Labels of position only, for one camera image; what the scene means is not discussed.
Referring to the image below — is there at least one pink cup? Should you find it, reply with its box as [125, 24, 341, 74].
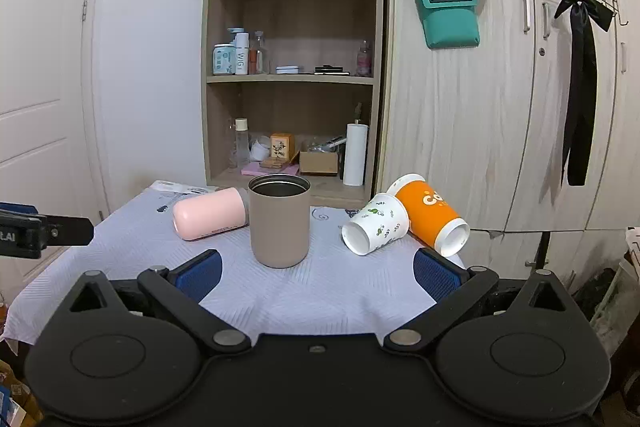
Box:
[172, 187, 250, 242]

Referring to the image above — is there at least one teal pouch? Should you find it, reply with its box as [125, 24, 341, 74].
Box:
[413, 0, 481, 50]

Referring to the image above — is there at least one cardboard box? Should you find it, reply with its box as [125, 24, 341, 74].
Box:
[298, 150, 340, 176]

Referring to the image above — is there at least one pink clear bottle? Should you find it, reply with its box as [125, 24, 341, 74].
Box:
[355, 40, 374, 78]

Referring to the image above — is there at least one black stand pole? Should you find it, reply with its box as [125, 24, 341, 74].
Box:
[534, 232, 552, 269]

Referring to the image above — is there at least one printed plastic bag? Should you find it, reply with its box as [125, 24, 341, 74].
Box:
[149, 180, 222, 198]

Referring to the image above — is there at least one blue and white container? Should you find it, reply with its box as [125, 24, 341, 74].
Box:
[212, 44, 236, 76]

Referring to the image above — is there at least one clear bottle with cream cap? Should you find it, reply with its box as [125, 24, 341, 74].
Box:
[232, 118, 250, 168]

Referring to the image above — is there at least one black ribbon bow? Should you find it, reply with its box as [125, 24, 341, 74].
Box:
[553, 0, 615, 187]

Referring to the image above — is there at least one small white jar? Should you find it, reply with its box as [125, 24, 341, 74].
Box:
[249, 136, 271, 163]

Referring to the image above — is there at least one pink flat box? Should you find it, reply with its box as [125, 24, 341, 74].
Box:
[241, 160, 300, 178]

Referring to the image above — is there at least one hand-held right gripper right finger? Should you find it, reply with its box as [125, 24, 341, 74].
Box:
[383, 248, 571, 355]

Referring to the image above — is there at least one clear glass bottle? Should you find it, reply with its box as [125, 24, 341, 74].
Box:
[248, 31, 270, 76]

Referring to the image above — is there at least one wooden wardrobe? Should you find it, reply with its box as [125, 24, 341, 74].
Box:
[374, 0, 640, 234]

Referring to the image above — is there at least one white pump bottle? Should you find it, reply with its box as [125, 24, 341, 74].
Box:
[227, 27, 250, 76]

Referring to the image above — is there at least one yellow floral box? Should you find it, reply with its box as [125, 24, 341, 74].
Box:
[270, 133, 296, 164]

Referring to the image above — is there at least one pale patterned tablecloth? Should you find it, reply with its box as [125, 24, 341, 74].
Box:
[2, 180, 469, 349]

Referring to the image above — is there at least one white floral paper cup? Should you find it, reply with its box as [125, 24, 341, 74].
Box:
[341, 192, 411, 257]

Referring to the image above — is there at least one tan metal-lined cup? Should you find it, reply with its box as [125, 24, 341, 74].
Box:
[248, 174, 312, 270]

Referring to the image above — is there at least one wooden shelf unit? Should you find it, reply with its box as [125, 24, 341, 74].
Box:
[201, 0, 387, 208]

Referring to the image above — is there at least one orange paper cup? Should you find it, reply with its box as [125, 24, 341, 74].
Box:
[386, 173, 471, 258]

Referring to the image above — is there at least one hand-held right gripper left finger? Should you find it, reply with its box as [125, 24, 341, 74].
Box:
[67, 249, 252, 355]

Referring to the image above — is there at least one white door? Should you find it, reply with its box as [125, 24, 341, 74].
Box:
[0, 0, 110, 305]

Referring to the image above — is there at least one translucent storage bin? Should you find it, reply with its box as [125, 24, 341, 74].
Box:
[591, 256, 640, 360]

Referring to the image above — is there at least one white paper towel roll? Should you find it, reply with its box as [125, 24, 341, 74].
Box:
[342, 122, 370, 187]

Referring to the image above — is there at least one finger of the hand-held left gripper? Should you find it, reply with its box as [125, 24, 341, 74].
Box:
[47, 215, 95, 247]

